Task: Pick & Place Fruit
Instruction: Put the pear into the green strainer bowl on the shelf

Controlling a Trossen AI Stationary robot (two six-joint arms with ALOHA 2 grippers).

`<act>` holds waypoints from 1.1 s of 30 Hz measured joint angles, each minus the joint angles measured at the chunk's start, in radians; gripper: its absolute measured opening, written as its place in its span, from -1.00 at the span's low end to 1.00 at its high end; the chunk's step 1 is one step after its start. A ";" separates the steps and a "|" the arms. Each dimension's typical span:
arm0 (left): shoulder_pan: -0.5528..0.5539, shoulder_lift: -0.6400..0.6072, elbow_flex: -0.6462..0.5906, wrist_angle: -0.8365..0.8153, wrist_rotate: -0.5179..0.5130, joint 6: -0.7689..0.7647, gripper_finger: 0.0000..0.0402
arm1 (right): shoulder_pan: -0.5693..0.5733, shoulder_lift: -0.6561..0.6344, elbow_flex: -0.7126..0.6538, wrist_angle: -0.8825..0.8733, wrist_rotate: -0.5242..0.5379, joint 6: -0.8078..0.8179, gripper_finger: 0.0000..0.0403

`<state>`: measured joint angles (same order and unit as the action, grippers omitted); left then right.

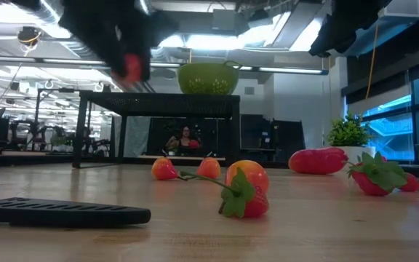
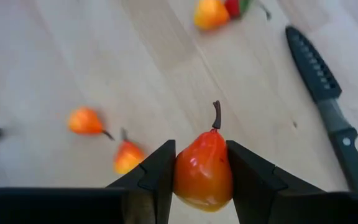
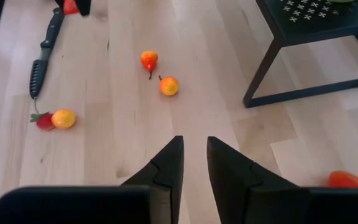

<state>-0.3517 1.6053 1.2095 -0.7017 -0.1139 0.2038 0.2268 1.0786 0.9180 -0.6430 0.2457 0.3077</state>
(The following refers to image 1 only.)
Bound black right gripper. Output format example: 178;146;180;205
309;0;392;58

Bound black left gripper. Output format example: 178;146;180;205
60;0;180;87

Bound small orange peach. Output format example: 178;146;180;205
123;53;144;84
225;159;270;196
196;156;222;180
151;156;179;181

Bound green plastic colander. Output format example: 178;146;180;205
176;60;245;96

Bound red strawberry green leaves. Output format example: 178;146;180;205
347;151;409;197
398;172;419;193

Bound black kitchen knife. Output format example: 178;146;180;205
0;196;152;229

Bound black perforated metal shelf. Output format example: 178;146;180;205
71;90;242;169

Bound white curtain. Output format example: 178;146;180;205
113;116;151;158

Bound bright ceiling light panel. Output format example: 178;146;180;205
151;12;323;52

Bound person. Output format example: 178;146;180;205
165;125;200;157

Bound green plant in white pot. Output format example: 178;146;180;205
326;112;377;164

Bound black background cabinet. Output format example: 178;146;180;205
271;119;307;152
240;114;273;162

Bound grey ceiling box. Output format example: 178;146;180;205
212;8;236;32

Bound black round ceiling device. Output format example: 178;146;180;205
16;25;42;48

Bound long red bell pepper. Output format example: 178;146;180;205
288;146;350;175

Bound background wooden table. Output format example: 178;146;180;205
0;149;76;168

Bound red strawberry long green stem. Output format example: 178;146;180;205
179;167;271;220

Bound long ceiling light rail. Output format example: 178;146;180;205
0;54;330;76

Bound black background rig frame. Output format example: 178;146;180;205
34;87;114;154

